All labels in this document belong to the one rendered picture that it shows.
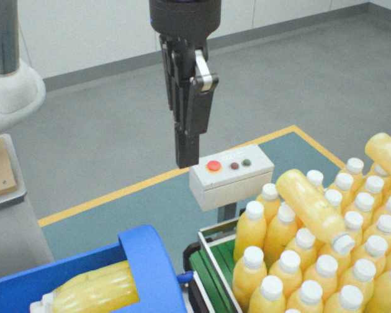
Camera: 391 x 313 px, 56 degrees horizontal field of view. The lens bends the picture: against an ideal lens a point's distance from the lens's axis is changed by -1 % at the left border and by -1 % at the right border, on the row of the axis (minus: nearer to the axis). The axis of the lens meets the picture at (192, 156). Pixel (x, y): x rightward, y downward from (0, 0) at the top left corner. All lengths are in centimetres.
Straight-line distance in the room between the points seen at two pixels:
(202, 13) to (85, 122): 278
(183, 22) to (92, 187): 220
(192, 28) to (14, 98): 82
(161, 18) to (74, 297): 45
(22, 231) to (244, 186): 69
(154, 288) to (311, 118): 272
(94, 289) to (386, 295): 57
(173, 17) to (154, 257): 39
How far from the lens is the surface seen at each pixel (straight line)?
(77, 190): 254
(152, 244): 64
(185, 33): 39
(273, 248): 93
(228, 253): 104
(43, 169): 278
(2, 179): 118
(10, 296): 86
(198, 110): 42
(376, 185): 101
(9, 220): 122
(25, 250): 133
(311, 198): 82
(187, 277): 90
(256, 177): 99
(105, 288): 65
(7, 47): 107
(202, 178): 93
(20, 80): 113
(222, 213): 110
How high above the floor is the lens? 175
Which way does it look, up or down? 41 degrees down
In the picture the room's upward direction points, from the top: straight up
